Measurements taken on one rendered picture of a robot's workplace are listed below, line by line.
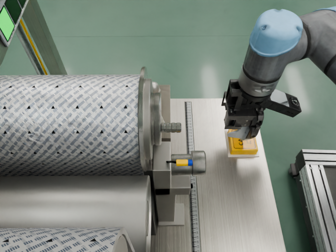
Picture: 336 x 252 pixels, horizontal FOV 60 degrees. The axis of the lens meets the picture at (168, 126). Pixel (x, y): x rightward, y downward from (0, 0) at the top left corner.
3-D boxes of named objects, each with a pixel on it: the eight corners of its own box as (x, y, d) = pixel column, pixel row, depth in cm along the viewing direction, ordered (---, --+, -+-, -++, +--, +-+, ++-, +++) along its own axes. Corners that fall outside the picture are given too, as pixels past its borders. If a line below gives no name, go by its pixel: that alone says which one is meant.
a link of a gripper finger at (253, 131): (242, 127, 73) (251, 106, 66) (249, 127, 73) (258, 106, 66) (245, 143, 71) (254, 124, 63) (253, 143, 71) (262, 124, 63)
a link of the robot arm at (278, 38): (320, 27, 46) (274, 42, 44) (294, 76, 55) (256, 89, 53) (289, 0, 50) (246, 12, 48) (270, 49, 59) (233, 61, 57)
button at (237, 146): (256, 154, 78) (258, 150, 76) (230, 155, 78) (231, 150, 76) (252, 132, 82) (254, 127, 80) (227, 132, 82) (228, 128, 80)
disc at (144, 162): (149, 178, 46) (141, 159, 32) (146, 178, 46) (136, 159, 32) (150, 93, 51) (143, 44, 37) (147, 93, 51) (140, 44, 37)
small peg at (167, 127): (181, 120, 40) (180, 129, 41) (160, 120, 40) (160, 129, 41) (181, 125, 39) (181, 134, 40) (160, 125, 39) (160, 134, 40)
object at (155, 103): (161, 124, 47) (161, 156, 41) (149, 125, 47) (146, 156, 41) (160, 83, 42) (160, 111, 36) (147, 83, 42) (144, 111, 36)
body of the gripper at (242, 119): (220, 105, 72) (229, 71, 62) (255, 105, 72) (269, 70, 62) (224, 132, 67) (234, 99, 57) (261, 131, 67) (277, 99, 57)
